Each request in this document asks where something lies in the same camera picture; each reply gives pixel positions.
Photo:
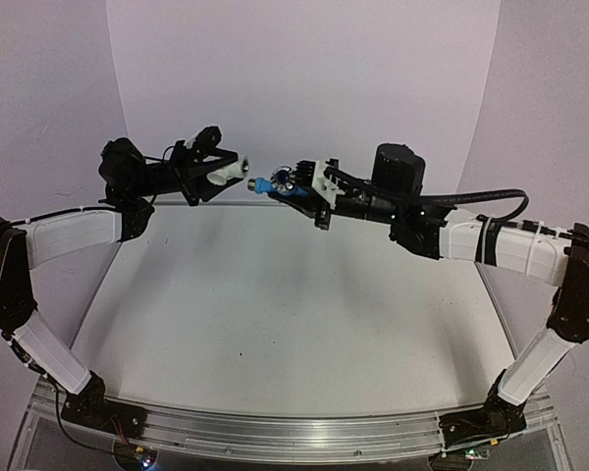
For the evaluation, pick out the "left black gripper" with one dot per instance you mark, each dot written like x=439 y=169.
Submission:
x=190 y=169

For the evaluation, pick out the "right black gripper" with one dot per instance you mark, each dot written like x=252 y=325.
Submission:
x=318 y=214

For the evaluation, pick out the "blue water faucet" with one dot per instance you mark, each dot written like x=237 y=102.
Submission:
x=281 y=181

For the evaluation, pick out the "white plastic pipe fitting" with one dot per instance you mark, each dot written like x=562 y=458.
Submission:
x=235 y=171

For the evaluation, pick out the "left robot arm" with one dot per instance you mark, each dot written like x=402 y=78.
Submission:
x=133 y=182

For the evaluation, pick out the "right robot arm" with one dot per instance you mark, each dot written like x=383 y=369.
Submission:
x=481 y=227

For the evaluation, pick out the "left circuit board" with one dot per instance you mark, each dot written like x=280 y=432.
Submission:
x=134 y=457

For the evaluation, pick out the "circuit board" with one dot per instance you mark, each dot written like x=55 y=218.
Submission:
x=134 y=457
x=475 y=453

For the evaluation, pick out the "right circuit board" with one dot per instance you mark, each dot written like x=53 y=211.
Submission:
x=475 y=453

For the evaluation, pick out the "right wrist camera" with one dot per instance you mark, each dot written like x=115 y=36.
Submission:
x=311 y=174

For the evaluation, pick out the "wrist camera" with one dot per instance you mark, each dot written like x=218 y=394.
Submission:
x=205 y=141
x=311 y=174

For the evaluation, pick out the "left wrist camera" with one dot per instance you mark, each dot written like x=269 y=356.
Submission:
x=205 y=141

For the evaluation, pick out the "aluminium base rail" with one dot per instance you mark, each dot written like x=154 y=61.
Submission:
x=309 y=440

